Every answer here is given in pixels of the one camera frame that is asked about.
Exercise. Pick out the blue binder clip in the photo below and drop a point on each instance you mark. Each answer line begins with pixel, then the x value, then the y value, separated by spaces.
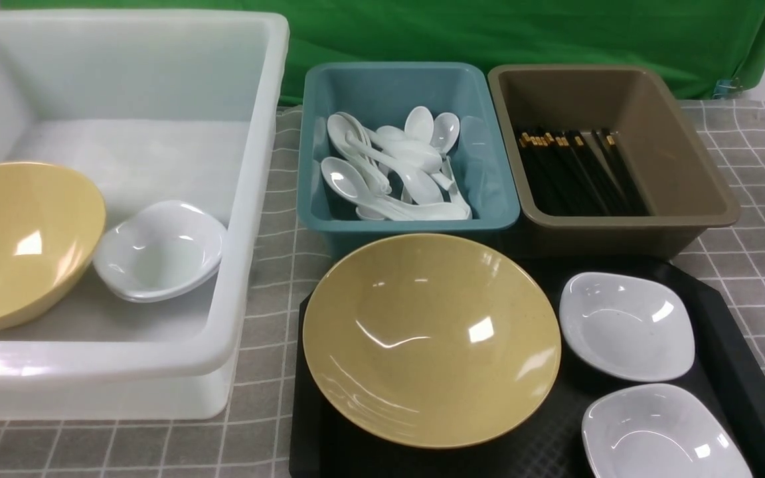
pixel 727 89

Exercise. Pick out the green backdrop cloth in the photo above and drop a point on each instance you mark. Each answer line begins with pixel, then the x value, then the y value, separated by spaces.
pixel 697 47

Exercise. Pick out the teal plastic bin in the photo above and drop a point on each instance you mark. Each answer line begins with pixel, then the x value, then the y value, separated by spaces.
pixel 383 93

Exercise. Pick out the white ceramic soup spoon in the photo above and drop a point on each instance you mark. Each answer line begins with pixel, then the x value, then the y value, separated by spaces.
pixel 345 180

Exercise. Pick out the black chopsticks in bin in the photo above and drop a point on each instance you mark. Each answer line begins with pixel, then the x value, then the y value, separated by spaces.
pixel 571 173

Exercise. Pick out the pile of white spoons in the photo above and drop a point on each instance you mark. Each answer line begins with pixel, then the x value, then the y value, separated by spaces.
pixel 413 174

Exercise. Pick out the yellow noodle bowl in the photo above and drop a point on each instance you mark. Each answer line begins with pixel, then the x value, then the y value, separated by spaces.
pixel 431 341

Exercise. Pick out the black serving tray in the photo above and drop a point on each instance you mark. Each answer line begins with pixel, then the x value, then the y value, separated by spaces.
pixel 725 377

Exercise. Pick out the grey checked tablecloth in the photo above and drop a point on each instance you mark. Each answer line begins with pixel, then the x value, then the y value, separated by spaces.
pixel 250 438

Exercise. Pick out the brown plastic bin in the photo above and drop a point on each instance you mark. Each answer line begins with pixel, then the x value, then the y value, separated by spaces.
pixel 678 180

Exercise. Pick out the white dish in tub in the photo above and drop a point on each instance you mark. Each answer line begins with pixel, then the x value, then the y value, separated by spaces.
pixel 162 252

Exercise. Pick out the white square dish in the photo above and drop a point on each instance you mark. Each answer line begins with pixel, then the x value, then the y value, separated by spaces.
pixel 658 430
pixel 630 328

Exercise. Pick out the yellow bowl in tub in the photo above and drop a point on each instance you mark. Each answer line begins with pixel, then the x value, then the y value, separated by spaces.
pixel 51 220

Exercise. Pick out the large white plastic tub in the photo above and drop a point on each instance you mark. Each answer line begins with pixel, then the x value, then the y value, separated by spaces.
pixel 151 105

